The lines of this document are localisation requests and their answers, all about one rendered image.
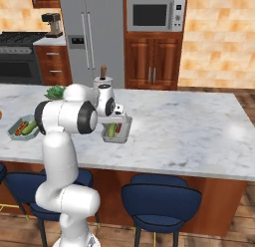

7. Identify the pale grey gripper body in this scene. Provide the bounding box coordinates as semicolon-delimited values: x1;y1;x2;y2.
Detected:
98;113;131;125

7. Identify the grey tupperware container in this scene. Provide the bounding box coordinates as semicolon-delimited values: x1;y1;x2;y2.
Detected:
101;115;133;144
7;114;43;142

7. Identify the green leafy vegetable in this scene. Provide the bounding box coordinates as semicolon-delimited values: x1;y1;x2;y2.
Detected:
44;85;67;102

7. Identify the green cucumber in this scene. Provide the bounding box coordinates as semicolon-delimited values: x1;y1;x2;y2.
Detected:
107;123;118;138
21;120;39;136

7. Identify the white jar with brown stick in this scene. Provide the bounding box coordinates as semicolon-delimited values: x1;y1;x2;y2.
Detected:
93;64;115;90

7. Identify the tall wooden cupboard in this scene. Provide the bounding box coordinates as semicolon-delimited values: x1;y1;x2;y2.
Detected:
123;0;189;92

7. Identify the wooden drawer cabinet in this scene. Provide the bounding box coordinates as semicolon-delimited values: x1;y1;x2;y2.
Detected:
33;36;73;87

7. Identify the grey steel fridge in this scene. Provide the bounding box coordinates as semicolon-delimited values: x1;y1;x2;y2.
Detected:
58;0;126;90

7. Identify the hot dog in bun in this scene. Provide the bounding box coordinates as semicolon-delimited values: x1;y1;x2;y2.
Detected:
14;121;30;136

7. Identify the blue bar stool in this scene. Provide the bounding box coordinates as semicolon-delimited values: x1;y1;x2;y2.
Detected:
121;173;203;247
4;167;102;247

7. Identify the silver microwave oven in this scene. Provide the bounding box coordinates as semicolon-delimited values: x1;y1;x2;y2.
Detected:
126;0;186;33

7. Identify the dark coffee machine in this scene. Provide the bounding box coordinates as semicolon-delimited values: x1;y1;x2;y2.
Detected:
41;12;65;39

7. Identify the black and steel stove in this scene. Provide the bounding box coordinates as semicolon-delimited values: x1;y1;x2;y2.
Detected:
0;31;49;87

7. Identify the wooden kitchen island base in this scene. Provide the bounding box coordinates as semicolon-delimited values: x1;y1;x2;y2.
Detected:
0;160;249;239

